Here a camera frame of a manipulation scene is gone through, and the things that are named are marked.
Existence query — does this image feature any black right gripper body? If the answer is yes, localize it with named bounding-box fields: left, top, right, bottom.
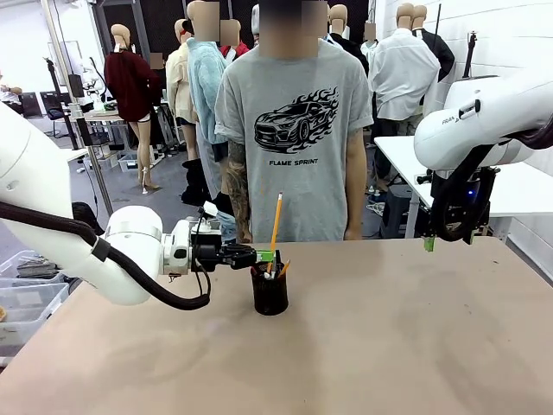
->
left=429, top=166, right=497, bottom=238

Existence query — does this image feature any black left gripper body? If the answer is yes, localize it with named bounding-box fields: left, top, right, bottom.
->
left=188, top=243, right=226, bottom=273

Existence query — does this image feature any long yellow pencil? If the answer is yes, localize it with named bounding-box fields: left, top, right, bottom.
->
left=268, top=192, right=284, bottom=276

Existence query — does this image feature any person's tattooed right forearm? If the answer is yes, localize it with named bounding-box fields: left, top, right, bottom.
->
left=224, top=172, right=253, bottom=230

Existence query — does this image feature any person's left forearm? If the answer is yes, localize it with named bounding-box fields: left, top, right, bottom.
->
left=344, top=172, right=366, bottom=230

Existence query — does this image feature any black mesh pen holder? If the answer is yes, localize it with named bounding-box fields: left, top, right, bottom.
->
left=250, top=261, right=289, bottom=316

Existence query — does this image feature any large white table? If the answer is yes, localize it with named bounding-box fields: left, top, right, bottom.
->
left=373, top=136, right=553, bottom=217

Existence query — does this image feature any dark box under table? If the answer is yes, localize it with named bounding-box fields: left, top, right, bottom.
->
left=379, top=184, right=416, bottom=239

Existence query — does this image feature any person in gray T-shirt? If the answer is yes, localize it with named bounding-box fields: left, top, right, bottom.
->
left=214, top=0, right=375, bottom=243

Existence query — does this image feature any gray floor crate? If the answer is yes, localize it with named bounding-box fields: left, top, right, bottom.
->
left=117, top=153, right=142, bottom=174

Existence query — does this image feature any black tripod stand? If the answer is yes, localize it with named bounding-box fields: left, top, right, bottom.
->
left=464, top=29, right=480, bottom=74

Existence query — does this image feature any mannequin in black jacket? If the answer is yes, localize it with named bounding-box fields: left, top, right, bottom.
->
left=412, top=3, right=456, bottom=83

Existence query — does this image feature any mannequin in white shirt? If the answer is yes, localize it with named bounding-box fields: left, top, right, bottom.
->
left=369, top=2, right=442, bottom=131

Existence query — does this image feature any mannequin in light blue fleece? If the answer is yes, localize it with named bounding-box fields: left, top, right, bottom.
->
left=185, top=0, right=231, bottom=208

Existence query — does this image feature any mannequin in cream shirt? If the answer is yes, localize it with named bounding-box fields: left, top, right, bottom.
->
left=165, top=19, right=213, bottom=207

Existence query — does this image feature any clear plastic storage bin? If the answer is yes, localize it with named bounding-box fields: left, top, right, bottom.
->
left=0, top=248, right=73, bottom=360

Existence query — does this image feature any mannequin in maroon sweater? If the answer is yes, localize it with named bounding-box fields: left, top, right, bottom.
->
left=103, top=23, right=162, bottom=195

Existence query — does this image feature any mannequin in red jacket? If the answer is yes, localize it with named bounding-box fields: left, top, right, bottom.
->
left=219, top=19, right=251, bottom=61

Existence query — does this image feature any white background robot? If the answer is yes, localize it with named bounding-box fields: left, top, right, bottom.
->
left=81, top=55, right=107, bottom=112

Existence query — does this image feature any seated background person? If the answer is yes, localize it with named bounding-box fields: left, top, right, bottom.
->
left=0, top=71, right=23, bottom=114

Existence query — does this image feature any right arm black sleeved cable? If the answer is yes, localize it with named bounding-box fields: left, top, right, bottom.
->
left=431, top=116, right=553, bottom=242

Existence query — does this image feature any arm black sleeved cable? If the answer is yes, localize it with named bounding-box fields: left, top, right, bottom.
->
left=431, top=116, right=553, bottom=242
left=0, top=201, right=213, bottom=311

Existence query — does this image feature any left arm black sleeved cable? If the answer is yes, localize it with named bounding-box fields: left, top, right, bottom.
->
left=0, top=201, right=213, bottom=311

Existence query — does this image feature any slanted metal frame pole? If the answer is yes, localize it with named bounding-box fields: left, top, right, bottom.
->
left=41, top=0, right=114, bottom=215

